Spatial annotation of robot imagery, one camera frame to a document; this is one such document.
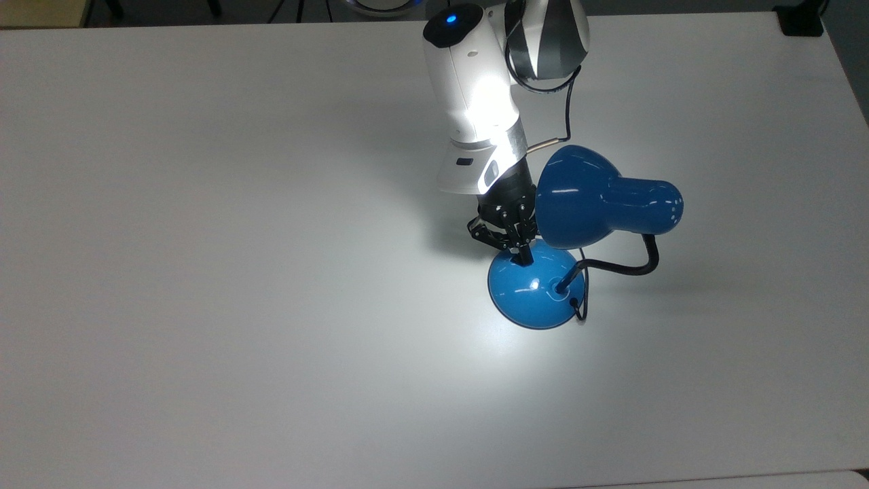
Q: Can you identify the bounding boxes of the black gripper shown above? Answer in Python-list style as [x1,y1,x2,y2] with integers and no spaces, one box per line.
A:
[466,160,539,266]

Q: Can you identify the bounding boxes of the blue desk lamp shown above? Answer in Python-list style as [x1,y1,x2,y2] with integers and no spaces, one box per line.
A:
[487,144,685,331]

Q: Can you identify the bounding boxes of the black table clamp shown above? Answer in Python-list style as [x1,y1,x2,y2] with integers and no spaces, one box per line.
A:
[773,3,826,39]

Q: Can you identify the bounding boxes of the tan wooden board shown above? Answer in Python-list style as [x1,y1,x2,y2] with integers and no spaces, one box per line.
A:
[0,0,93,29]

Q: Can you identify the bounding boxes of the black lamp power cable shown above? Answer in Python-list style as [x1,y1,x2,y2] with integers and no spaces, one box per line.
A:
[569,246,591,324]

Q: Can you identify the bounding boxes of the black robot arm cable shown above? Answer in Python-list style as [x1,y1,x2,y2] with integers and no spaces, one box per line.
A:
[504,14,583,151]

